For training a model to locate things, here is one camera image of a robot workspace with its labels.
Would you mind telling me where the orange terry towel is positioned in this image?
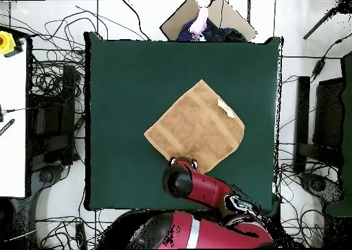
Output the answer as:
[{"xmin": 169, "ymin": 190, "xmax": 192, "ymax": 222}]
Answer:
[{"xmin": 143, "ymin": 78, "xmax": 246, "ymax": 174}]

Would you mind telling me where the black flat panel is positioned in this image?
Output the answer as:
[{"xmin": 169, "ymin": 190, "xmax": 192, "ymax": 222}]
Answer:
[{"xmin": 313, "ymin": 78, "xmax": 344, "ymax": 152}]

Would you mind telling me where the dark green table cloth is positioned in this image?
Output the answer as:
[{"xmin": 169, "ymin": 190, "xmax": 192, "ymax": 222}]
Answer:
[{"xmin": 82, "ymin": 31, "xmax": 284, "ymax": 216}]

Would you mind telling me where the black power strip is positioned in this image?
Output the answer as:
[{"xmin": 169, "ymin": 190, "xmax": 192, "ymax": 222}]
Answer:
[{"xmin": 75, "ymin": 223, "xmax": 87, "ymax": 249}]

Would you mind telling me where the black upright bar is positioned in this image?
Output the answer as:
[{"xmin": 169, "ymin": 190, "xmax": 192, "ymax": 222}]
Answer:
[{"xmin": 294, "ymin": 76, "xmax": 311, "ymax": 174}]

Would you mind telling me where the blue dotted garment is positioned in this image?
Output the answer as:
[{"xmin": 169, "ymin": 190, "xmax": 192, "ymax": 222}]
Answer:
[{"xmin": 177, "ymin": 19, "xmax": 203, "ymax": 42}]

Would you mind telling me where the dark navy garment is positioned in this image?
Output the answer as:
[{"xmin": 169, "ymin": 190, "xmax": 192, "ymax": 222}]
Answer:
[{"xmin": 201, "ymin": 19, "xmax": 248, "ymax": 43}]

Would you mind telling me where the black equipment rack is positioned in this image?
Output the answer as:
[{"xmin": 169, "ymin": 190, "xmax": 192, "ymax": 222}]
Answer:
[{"xmin": 27, "ymin": 64, "xmax": 80, "ymax": 166}]

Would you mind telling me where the cardboard box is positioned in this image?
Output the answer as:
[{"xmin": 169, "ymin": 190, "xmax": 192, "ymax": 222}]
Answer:
[{"xmin": 159, "ymin": 0, "xmax": 258, "ymax": 42}]

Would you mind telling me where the white pink garment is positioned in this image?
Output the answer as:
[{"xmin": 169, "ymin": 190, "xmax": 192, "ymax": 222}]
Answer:
[{"xmin": 188, "ymin": 6, "xmax": 210, "ymax": 41}]

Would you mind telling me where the white desk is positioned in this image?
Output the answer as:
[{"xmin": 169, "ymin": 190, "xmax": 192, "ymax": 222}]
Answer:
[{"xmin": 0, "ymin": 39, "xmax": 28, "ymax": 198}]

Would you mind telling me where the black rod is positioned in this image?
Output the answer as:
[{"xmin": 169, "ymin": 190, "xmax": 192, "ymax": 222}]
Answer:
[{"xmin": 302, "ymin": 6, "xmax": 339, "ymax": 41}]

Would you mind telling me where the yellow emergency stop button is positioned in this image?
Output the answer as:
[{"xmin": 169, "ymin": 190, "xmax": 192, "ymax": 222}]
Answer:
[{"xmin": 0, "ymin": 30, "xmax": 25, "ymax": 58}]

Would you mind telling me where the black cable tangle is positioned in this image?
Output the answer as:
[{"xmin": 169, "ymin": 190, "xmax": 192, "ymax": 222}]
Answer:
[
  {"xmin": 27, "ymin": 5, "xmax": 111, "ymax": 100},
  {"xmin": 274, "ymin": 142, "xmax": 339, "ymax": 248},
  {"xmin": 35, "ymin": 209, "xmax": 111, "ymax": 249}
]

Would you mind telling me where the long black cable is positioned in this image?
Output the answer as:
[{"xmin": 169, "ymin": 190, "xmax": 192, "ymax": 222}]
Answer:
[{"xmin": 122, "ymin": 0, "xmax": 151, "ymax": 41}]

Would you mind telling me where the black power adapter with cable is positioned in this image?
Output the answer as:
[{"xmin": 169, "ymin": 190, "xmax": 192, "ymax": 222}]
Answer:
[{"xmin": 310, "ymin": 32, "xmax": 352, "ymax": 83}]

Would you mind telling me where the black ribbed strap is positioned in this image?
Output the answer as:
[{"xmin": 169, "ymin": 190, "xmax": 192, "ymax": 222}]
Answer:
[{"xmin": 0, "ymin": 118, "xmax": 16, "ymax": 137}]

